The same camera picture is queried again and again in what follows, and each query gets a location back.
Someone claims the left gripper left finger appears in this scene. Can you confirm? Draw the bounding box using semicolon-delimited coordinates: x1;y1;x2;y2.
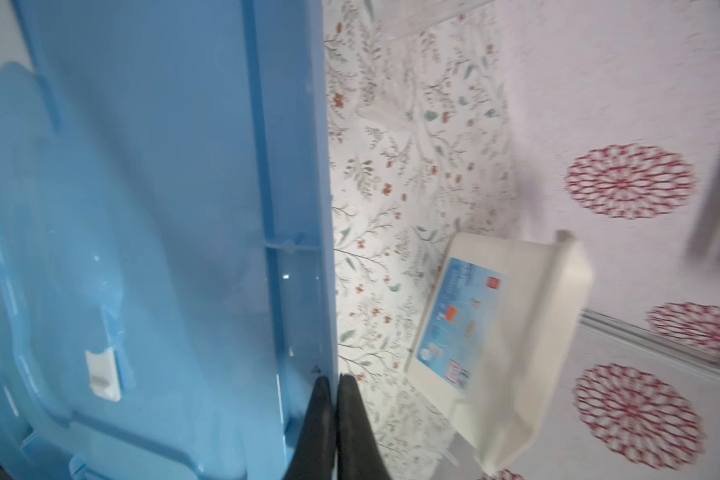
284;376;336;480

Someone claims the white plastic bin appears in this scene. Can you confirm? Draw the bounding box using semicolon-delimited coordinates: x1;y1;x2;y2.
405;230;594;475

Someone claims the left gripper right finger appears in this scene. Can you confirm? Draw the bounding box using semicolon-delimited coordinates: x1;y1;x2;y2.
336;374;391;480

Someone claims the blue plastic lid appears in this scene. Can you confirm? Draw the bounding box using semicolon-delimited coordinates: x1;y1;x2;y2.
0;1;337;479

